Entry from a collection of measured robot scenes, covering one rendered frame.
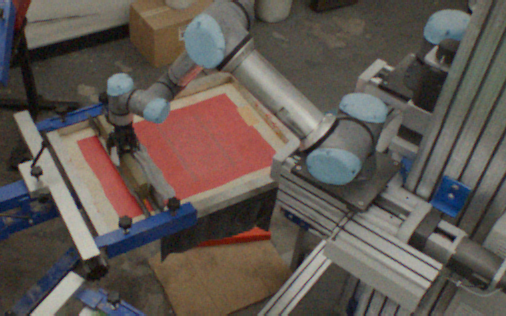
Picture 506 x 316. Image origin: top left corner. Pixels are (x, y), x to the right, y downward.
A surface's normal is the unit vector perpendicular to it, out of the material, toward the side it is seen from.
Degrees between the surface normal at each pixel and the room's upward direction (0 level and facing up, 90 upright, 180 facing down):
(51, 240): 0
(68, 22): 90
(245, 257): 0
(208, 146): 0
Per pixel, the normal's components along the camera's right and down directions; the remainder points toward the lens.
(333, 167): -0.43, 0.68
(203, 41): -0.62, 0.49
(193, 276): 0.01, -0.72
